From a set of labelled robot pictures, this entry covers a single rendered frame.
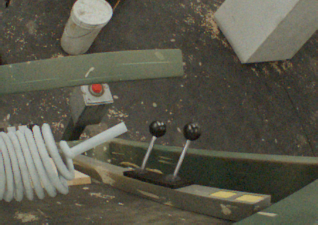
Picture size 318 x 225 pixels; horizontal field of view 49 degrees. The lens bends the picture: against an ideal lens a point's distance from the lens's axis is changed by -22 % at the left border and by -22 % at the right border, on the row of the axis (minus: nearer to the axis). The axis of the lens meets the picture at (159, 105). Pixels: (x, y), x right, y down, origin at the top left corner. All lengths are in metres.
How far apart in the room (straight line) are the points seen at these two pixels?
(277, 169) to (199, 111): 2.20
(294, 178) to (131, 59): 0.64
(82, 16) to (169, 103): 0.90
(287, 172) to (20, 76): 0.72
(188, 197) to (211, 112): 2.37
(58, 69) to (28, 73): 0.02
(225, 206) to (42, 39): 2.40
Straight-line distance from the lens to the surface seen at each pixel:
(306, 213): 0.38
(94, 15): 2.69
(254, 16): 3.45
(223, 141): 3.05
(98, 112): 1.63
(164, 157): 1.25
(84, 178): 1.05
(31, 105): 2.58
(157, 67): 0.29
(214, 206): 0.71
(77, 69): 0.27
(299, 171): 0.86
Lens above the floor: 2.18
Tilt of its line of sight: 48 degrees down
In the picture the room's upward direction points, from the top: 40 degrees clockwise
